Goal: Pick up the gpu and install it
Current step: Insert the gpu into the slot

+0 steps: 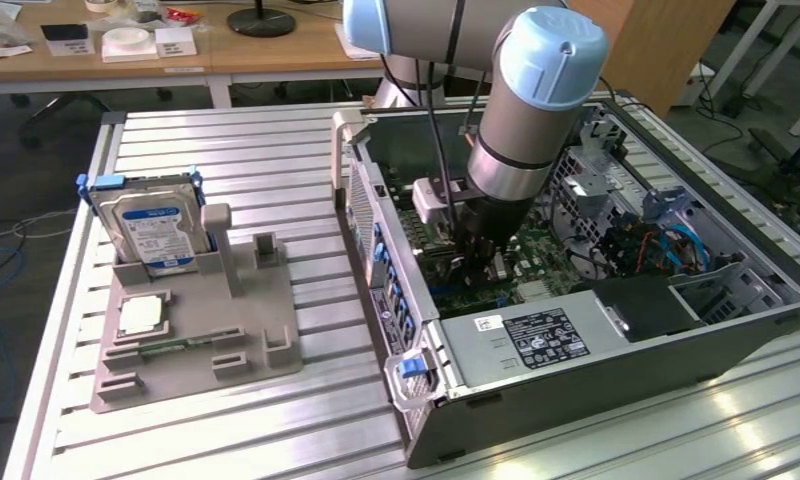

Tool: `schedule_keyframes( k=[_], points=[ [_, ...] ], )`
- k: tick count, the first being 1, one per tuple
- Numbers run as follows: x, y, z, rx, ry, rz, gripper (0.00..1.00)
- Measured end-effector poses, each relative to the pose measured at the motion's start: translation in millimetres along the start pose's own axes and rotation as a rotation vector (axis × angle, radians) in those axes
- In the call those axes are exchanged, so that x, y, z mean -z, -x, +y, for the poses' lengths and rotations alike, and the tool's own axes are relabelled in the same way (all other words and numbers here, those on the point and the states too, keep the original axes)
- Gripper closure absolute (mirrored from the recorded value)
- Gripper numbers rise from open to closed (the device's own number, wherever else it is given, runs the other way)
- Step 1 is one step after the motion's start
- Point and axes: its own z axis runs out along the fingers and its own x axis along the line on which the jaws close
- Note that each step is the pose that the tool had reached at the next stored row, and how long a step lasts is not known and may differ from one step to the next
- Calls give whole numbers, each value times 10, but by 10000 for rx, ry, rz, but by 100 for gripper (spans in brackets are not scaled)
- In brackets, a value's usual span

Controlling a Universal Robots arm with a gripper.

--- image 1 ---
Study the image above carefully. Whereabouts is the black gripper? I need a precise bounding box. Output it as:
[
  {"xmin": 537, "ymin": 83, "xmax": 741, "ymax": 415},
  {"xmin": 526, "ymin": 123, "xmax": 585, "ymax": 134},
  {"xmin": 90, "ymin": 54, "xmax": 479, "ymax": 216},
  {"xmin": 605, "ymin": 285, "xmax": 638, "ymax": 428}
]
[{"xmin": 457, "ymin": 192, "xmax": 534, "ymax": 264}]

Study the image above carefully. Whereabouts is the plain white box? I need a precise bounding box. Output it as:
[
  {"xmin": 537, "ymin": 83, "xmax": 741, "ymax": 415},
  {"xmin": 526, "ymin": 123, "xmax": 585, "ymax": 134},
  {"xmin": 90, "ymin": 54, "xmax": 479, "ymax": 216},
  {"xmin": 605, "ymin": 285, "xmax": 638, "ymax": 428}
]
[{"xmin": 154, "ymin": 27, "xmax": 200, "ymax": 59}]

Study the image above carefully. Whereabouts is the grey pouch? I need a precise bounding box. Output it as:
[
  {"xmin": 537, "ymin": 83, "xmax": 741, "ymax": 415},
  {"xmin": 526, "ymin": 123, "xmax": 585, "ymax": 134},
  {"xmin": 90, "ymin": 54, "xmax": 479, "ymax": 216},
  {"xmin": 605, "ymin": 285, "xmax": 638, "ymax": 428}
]
[{"xmin": 132, "ymin": 0, "xmax": 166, "ymax": 24}]

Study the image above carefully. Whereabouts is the red packet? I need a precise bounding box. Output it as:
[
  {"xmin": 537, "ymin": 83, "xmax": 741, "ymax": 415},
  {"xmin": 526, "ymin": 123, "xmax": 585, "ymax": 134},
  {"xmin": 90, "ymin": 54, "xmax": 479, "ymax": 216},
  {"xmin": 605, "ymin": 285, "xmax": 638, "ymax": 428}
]
[{"xmin": 164, "ymin": 5, "xmax": 206, "ymax": 27}]

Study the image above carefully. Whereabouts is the wooden desk white frame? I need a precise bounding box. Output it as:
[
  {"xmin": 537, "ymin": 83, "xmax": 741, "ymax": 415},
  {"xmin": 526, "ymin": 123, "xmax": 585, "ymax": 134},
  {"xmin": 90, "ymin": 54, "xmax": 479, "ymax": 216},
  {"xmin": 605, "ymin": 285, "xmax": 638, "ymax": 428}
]
[{"xmin": 0, "ymin": 0, "xmax": 442, "ymax": 109}]

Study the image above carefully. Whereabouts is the silver CPU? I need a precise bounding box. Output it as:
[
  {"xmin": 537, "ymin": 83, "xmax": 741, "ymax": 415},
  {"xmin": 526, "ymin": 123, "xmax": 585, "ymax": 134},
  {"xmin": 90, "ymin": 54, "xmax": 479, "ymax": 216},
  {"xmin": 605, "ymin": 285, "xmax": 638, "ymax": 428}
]
[{"xmin": 118, "ymin": 295, "xmax": 166, "ymax": 336}]

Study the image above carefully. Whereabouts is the black round lamp base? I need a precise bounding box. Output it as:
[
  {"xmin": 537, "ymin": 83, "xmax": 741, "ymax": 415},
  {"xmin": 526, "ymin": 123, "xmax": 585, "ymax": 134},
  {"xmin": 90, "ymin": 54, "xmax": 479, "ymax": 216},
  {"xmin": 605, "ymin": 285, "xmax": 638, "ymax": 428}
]
[{"xmin": 226, "ymin": 0, "xmax": 300, "ymax": 39}]

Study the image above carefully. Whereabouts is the blue floor cable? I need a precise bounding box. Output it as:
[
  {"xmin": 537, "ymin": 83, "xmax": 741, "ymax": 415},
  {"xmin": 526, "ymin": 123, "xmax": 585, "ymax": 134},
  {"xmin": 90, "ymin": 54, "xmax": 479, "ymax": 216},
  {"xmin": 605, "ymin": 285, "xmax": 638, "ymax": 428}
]
[{"xmin": 0, "ymin": 234, "xmax": 32, "ymax": 436}]

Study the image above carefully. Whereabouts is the orange wire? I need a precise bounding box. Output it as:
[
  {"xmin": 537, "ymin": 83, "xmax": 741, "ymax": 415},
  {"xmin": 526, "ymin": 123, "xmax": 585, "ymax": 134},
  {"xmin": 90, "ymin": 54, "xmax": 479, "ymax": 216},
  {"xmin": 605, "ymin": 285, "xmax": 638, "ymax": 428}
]
[{"xmin": 630, "ymin": 231, "xmax": 662, "ymax": 275}]

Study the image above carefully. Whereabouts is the green motherboard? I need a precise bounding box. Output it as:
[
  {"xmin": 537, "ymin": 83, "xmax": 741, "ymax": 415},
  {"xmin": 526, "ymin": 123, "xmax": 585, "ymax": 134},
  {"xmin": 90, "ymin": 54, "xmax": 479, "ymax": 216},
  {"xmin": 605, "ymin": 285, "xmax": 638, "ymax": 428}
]
[{"xmin": 383, "ymin": 167, "xmax": 599, "ymax": 321}]

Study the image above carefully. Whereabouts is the blue disk caddy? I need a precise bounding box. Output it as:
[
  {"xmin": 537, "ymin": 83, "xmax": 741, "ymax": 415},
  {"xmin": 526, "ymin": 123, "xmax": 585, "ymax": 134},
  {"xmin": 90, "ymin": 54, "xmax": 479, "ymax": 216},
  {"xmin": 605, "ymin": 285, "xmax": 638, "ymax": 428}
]
[{"xmin": 75, "ymin": 169, "xmax": 208, "ymax": 261}]

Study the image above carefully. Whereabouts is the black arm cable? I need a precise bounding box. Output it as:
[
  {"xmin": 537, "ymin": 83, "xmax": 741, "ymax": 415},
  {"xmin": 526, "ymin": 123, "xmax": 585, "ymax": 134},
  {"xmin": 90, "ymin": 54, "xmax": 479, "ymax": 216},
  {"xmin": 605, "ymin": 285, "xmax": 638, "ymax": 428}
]
[{"xmin": 426, "ymin": 0, "xmax": 473, "ymax": 246}]

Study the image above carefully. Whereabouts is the perforated metal disk bay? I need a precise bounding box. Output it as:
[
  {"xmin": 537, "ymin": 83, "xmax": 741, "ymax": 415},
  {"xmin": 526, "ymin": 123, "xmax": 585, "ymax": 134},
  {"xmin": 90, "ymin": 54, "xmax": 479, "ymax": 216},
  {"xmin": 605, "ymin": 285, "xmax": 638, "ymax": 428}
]
[{"xmin": 551, "ymin": 144, "xmax": 646, "ymax": 241}]

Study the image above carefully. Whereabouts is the wooden cabinet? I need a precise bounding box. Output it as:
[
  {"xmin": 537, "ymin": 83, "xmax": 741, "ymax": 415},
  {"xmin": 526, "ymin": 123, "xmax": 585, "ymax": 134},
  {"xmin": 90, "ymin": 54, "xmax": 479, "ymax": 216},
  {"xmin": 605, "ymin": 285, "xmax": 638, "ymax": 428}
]
[{"xmin": 593, "ymin": 0, "xmax": 739, "ymax": 117}]

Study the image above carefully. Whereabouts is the grey parts rack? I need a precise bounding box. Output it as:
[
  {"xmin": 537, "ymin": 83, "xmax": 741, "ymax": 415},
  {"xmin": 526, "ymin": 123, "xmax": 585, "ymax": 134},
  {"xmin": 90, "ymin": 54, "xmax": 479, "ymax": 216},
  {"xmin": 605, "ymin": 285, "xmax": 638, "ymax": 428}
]
[{"xmin": 90, "ymin": 203, "xmax": 306, "ymax": 416}]

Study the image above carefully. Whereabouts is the green RAM stick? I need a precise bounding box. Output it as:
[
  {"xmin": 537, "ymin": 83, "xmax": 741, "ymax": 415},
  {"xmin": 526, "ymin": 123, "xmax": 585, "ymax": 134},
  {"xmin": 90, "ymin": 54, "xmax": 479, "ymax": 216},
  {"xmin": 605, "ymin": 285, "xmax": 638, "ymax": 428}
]
[{"xmin": 106, "ymin": 333, "xmax": 246, "ymax": 359}]

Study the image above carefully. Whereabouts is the black chair base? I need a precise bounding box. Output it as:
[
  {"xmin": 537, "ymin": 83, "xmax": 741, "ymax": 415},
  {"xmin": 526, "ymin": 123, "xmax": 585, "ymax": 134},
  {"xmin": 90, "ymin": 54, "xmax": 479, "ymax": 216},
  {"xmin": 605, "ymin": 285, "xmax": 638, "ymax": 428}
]
[{"xmin": 10, "ymin": 88, "xmax": 119, "ymax": 149}]

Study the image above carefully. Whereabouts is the white box black lid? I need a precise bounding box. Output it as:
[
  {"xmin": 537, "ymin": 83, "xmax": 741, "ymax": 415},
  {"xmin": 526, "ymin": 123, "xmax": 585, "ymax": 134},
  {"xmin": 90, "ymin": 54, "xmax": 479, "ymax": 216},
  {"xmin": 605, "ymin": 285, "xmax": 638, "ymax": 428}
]
[{"xmin": 39, "ymin": 23, "xmax": 96, "ymax": 57}]

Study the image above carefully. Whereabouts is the white table frame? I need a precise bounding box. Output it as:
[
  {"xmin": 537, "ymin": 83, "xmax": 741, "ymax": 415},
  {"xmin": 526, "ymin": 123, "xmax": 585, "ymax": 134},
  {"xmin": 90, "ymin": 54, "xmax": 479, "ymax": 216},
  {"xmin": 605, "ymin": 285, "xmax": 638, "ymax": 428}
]
[{"xmin": 703, "ymin": 0, "xmax": 800, "ymax": 136}]

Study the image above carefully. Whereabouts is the silver chipset heatsink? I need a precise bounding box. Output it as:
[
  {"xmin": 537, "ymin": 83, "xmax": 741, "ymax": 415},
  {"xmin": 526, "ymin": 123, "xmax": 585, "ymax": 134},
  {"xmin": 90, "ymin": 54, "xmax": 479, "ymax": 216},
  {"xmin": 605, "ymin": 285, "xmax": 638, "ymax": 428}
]
[{"xmin": 517, "ymin": 280, "xmax": 557, "ymax": 303}]

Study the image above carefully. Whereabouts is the open grey PC case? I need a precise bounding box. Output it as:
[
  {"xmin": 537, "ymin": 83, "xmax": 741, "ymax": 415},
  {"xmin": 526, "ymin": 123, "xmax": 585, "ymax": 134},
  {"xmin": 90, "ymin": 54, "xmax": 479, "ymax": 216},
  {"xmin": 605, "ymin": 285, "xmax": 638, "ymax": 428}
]
[{"xmin": 331, "ymin": 89, "xmax": 800, "ymax": 471}]

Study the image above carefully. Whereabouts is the hard disk blue label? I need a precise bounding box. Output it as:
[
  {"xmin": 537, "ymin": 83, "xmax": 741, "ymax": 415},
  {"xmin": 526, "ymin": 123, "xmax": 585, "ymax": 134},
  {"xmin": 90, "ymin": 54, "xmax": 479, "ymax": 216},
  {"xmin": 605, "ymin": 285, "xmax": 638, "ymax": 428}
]
[{"xmin": 98, "ymin": 184, "xmax": 206, "ymax": 274}]

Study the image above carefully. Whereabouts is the white paper stack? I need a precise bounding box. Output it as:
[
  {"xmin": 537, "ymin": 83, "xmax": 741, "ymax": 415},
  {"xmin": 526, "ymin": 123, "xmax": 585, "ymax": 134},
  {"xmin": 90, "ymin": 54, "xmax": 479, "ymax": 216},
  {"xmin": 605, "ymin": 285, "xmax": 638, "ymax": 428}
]
[{"xmin": 335, "ymin": 23, "xmax": 388, "ymax": 61}]

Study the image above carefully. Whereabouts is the silver power supply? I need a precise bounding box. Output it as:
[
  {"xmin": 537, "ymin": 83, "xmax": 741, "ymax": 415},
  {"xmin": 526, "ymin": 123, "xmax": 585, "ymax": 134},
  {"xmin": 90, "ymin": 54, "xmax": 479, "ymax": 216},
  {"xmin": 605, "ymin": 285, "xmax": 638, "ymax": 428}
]
[{"xmin": 439, "ymin": 291, "xmax": 637, "ymax": 390}]

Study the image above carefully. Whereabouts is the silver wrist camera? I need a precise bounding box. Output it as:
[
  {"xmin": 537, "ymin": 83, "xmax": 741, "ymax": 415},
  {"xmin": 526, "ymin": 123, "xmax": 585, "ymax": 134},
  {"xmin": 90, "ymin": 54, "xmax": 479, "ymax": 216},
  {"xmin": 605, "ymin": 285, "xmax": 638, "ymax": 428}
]
[{"xmin": 411, "ymin": 176, "xmax": 471, "ymax": 225}]

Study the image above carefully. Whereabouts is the blue disk wire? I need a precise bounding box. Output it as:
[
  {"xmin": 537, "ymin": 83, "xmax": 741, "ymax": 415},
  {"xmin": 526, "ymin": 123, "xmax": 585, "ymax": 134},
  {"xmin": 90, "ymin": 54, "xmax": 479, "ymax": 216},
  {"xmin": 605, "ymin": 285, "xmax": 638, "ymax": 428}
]
[{"xmin": 663, "ymin": 224, "xmax": 714, "ymax": 274}]

